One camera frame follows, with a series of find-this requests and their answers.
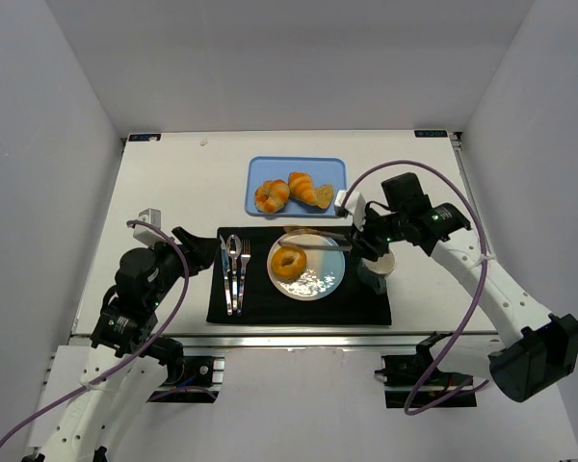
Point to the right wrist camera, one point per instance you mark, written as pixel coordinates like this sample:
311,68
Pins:
351,205

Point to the left croissant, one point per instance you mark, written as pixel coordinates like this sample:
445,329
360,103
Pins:
271,196

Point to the croissant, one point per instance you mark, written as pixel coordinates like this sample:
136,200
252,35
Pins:
271,196
302,188

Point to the fork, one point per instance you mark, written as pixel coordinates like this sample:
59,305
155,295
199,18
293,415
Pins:
244,260

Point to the middle croissant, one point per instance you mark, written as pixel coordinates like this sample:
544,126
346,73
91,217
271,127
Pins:
302,188

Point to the bread slice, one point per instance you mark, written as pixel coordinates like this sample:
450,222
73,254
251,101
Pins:
324,196

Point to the blue tray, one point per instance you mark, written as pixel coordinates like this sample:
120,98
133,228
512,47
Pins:
323,170

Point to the bagel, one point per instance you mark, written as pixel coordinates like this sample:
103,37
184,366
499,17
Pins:
289,262

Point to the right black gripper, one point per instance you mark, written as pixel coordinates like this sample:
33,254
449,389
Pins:
367,236

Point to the spoon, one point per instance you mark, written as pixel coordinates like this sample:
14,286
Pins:
234,248

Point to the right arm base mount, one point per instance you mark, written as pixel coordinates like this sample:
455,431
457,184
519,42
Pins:
400,372

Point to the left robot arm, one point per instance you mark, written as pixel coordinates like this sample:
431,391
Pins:
129,358

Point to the black placemat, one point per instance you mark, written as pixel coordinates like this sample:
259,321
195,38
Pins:
342,300

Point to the teal mug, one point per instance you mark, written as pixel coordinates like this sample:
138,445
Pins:
374,274

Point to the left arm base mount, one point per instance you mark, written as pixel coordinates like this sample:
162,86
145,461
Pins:
197,378

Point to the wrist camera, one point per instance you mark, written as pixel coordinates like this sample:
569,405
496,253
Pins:
147,223
351,205

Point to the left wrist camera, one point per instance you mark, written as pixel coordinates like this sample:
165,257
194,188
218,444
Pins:
147,223

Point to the metal tongs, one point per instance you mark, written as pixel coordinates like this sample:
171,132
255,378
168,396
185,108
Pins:
314,239

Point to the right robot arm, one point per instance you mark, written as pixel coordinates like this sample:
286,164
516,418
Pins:
534,349

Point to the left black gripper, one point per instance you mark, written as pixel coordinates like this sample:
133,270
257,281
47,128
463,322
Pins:
184,248

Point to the table knife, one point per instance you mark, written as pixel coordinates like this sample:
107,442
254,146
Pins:
226,280

